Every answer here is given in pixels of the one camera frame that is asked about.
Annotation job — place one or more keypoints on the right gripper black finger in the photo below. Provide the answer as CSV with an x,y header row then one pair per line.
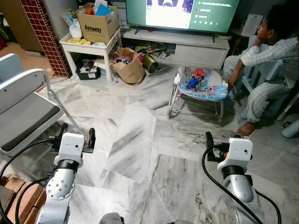
x,y
210,142

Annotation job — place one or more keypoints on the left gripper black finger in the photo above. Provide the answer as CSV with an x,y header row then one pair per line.
x,y
91,139
63,130

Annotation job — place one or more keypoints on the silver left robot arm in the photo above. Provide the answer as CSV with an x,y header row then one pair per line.
x,y
58,189

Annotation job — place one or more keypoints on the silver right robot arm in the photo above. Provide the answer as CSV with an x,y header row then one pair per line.
x,y
242,189

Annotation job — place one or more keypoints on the grey white folding chair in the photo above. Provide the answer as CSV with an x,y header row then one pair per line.
x,y
25,116

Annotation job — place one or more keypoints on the pale blue plastic object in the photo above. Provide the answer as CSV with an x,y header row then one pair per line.
x,y
290,129

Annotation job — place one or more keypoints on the blue baby bouncer seat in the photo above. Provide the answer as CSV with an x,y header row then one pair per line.
x,y
198,86

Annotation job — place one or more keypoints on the black storage box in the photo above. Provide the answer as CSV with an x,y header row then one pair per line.
x,y
88,73

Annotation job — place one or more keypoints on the brown paper bag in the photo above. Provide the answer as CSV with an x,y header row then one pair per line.
x,y
130,70

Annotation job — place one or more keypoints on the grey robot leg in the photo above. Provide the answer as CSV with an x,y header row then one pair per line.
x,y
111,218

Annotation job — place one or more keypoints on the light blue chair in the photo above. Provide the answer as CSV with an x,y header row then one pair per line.
x,y
9,67

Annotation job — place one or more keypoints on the white television stand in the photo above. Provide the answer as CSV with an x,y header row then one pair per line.
x,y
201,55

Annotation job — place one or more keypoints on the blue plastic child chair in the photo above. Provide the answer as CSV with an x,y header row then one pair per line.
x,y
272,70

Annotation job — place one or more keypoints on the white plastic side table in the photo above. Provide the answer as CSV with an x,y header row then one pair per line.
x,y
110,46

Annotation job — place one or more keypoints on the red brick tiled pillar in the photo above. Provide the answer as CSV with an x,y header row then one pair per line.
x,y
46,37

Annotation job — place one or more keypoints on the golden metal tin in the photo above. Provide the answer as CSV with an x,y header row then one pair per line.
x,y
151,64

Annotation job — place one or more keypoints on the white plastic bag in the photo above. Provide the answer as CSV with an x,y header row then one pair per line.
x,y
75,29

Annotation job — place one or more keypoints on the child in checked pyjamas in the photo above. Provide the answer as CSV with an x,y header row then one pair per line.
x,y
268,56

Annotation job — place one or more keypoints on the printed brown cardboard box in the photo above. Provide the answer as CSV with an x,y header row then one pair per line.
x,y
96,29

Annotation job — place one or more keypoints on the flat screen television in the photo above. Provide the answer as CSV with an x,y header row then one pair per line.
x,y
210,14

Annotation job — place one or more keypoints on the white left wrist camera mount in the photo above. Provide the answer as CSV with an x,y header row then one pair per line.
x,y
71,147

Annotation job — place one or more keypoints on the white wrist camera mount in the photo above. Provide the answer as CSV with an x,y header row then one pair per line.
x,y
239,151
71,147

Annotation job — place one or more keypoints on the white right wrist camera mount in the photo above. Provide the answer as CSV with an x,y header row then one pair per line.
x,y
239,151

